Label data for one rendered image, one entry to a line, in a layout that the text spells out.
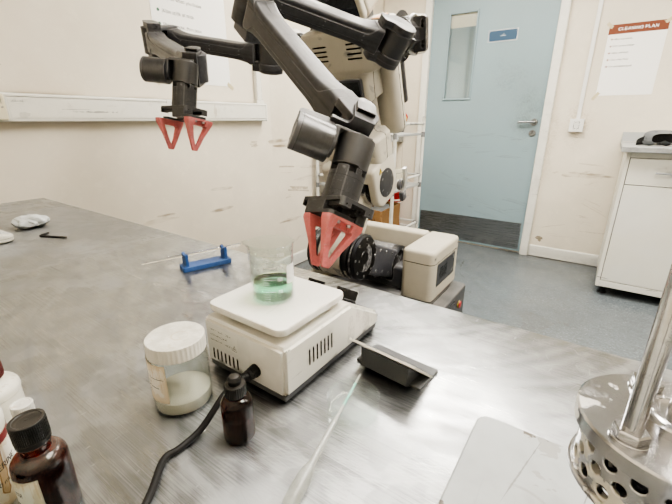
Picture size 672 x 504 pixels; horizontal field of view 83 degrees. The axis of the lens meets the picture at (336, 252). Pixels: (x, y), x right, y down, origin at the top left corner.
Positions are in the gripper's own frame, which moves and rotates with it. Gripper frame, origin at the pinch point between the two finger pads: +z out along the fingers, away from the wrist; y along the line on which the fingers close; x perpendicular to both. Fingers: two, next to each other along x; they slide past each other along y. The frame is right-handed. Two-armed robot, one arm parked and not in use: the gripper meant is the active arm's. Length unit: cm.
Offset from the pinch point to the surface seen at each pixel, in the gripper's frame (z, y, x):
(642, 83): -179, -38, 228
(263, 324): 9.1, 10.9, -12.5
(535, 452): 12.3, 31.7, 5.8
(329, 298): 4.7, 10.2, -4.5
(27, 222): 10, -88, -36
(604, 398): 4.8, 40.5, -12.0
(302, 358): 11.7, 12.4, -7.5
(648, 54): -193, -36, 220
